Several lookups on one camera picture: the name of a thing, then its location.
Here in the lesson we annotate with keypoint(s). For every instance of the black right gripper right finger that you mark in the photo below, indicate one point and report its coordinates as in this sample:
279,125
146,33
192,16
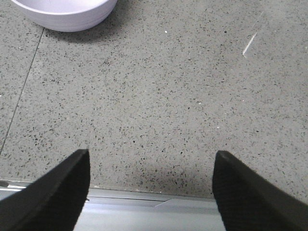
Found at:
248,202

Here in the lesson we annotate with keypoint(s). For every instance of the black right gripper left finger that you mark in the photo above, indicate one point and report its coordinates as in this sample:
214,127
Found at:
53,202

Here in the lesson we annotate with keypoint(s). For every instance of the lilac plastic bowl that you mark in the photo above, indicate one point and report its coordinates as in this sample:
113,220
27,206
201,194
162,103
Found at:
66,15

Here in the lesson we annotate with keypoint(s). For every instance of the black drawer disinfection cabinet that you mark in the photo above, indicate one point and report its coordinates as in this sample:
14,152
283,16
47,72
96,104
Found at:
110,210

